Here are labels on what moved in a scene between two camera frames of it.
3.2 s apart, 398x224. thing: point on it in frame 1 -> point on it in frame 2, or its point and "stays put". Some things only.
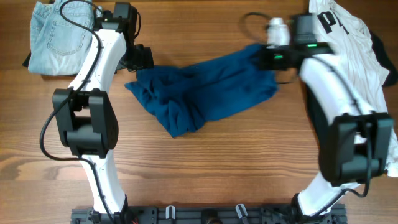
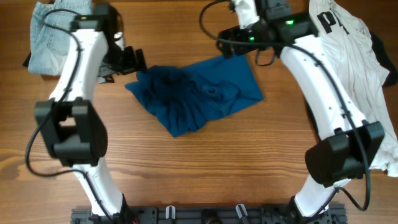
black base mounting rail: [208, 214] stays put
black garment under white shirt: [392, 77] stays put
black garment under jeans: [26, 61] stays put
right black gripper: [262, 62] -> [236, 32]
